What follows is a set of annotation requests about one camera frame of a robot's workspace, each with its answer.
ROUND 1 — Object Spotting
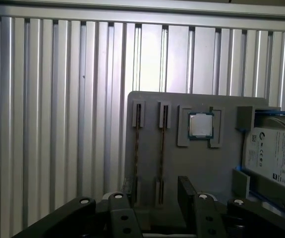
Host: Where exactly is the grey parts rack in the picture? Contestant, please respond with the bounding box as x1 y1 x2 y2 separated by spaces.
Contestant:
121 91 282 231

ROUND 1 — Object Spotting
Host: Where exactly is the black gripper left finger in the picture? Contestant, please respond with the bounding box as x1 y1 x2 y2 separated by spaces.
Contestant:
10 176 143 238

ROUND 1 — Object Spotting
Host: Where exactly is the blue RAM stick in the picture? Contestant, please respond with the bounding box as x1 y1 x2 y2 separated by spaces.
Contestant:
134 103 143 206
159 104 169 209

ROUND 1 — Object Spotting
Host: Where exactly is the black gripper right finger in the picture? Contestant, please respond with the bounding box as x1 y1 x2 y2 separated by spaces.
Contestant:
178 176 285 238

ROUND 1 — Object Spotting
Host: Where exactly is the hard disk in blue carrier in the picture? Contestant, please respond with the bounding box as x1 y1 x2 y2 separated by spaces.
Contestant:
232 108 285 214

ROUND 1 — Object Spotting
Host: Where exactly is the silver CPU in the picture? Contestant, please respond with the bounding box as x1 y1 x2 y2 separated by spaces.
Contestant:
188 113 215 140

